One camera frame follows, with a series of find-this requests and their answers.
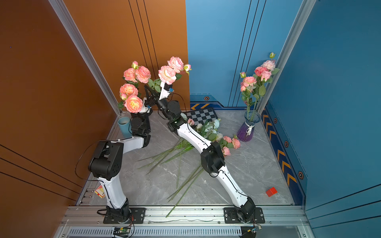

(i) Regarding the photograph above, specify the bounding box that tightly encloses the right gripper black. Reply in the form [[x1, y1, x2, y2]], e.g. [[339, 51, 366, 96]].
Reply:
[[146, 83, 174, 122]]

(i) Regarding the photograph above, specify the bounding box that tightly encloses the teal ceramic vase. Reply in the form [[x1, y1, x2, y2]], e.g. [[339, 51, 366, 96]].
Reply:
[[118, 117, 133, 138]]

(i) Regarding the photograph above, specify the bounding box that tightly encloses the large peach bloom stem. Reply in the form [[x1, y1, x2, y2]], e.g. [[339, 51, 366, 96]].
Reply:
[[118, 83, 143, 113]]

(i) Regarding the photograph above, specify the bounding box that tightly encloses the pale pink double stem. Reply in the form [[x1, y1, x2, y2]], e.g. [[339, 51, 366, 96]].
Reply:
[[148, 57, 192, 93]]

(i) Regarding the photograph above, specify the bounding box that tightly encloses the bunch of pink flowers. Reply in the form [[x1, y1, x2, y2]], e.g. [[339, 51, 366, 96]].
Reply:
[[145, 119, 248, 209]]

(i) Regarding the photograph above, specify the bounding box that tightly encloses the peach double bloom stem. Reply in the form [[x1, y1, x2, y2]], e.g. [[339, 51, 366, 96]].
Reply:
[[123, 61, 151, 88]]

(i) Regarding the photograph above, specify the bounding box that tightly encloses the pink double bloom stem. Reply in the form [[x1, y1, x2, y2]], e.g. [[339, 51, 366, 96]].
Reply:
[[240, 72, 259, 115]]

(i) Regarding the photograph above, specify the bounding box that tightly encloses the pink rose stem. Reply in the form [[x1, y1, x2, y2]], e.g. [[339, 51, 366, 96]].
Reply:
[[255, 69, 273, 120], [253, 66, 268, 120]]

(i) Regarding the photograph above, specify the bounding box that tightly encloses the pale pink carnation stem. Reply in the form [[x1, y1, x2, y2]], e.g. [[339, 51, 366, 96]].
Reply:
[[261, 52, 276, 71]]

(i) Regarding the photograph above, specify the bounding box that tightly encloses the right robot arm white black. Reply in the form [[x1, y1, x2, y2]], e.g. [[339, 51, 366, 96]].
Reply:
[[144, 86, 256, 223]]

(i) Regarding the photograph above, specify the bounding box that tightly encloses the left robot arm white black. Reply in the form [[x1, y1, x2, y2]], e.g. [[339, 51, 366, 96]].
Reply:
[[88, 109, 152, 223]]

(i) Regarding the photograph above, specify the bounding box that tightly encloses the blue purple glass vase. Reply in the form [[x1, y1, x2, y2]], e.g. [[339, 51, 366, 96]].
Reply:
[[237, 111, 261, 142]]

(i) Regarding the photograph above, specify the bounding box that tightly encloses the black white chessboard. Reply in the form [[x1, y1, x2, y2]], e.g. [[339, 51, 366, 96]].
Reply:
[[185, 108, 218, 126]]

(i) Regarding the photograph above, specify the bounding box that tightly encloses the red box left side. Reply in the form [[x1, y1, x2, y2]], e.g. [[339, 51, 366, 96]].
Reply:
[[94, 185, 106, 198]]

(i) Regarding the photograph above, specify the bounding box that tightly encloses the left green circuit board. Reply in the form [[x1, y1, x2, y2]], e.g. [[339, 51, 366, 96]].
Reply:
[[112, 227, 132, 238]]

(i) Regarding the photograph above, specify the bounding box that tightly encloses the green circuit board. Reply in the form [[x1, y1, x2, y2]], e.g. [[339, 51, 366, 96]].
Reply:
[[248, 224, 262, 234], [112, 227, 132, 238]]

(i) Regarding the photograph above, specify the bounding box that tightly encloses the red block right side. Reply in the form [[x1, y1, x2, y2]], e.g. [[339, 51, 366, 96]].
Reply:
[[266, 187, 278, 197]]

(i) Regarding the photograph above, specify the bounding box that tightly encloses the right green circuit board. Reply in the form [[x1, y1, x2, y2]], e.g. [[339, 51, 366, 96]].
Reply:
[[248, 224, 262, 234]]

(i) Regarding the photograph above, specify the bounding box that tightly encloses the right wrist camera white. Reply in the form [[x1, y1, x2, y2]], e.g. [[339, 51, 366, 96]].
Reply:
[[159, 81, 173, 100]]

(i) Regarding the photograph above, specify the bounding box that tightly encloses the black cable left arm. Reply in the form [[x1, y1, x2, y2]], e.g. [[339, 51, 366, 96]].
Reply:
[[74, 139, 102, 182]]

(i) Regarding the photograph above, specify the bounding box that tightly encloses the left aluminium corner post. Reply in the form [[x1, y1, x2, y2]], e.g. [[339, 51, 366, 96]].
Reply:
[[49, 0, 122, 116]]

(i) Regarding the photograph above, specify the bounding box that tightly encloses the aluminium corner post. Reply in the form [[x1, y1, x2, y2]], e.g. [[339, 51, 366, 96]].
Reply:
[[49, 0, 122, 116], [257, 0, 316, 114]]

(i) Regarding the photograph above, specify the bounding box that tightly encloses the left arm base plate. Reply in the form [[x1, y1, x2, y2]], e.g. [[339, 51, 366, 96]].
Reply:
[[103, 207, 146, 224]]

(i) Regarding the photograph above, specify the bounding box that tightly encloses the aluminium front rail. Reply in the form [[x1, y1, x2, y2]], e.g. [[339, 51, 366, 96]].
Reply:
[[59, 205, 309, 227]]

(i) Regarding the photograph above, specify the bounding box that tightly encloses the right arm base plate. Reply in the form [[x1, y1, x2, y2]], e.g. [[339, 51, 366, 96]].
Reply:
[[223, 207, 266, 224]]

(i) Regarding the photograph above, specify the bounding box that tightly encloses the right aluminium corner post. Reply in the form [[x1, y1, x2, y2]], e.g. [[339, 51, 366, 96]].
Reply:
[[257, 0, 316, 114]]

